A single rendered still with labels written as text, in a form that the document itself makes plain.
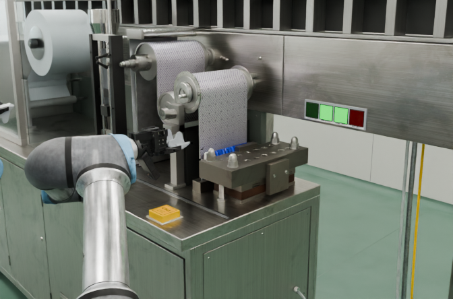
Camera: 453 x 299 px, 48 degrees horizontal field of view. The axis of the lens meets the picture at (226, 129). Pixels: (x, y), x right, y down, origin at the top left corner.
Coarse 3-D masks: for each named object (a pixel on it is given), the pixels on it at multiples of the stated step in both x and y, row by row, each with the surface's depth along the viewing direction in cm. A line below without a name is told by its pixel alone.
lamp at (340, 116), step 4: (336, 108) 170; (340, 108) 169; (344, 108) 168; (336, 112) 171; (340, 112) 170; (344, 112) 168; (336, 116) 171; (340, 116) 170; (344, 116) 169; (336, 120) 171; (340, 120) 170; (344, 120) 169
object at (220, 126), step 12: (204, 108) 175; (216, 108) 179; (228, 108) 183; (240, 108) 187; (204, 120) 176; (216, 120) 180; (228, 120) 184; (240, 120) 188; (204, 132) 176; (216, 132) 181; (228, 132) 185; (240, 132) 189; (204, 144) 178; (216, 144) 182; (228, 144) 186
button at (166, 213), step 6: (150, 210) 157; (156, 210) 157; (162, 210) 157; (168, 210) 157; (174, 210) 157; (150, 216) 157; (156, 216) 154; (162, 216) 153; (168, 216) 154; (174, 216) 156; (162, 222) 153
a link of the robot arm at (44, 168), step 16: (48, 144) 110; (64, 144) 110; (32, 160) 110; (48, 160) 108; (64, 160) 108; (32, 176) 111; (48, 176) 109; (64, 176) 109; (48, 192) 129; (64, 192) 134
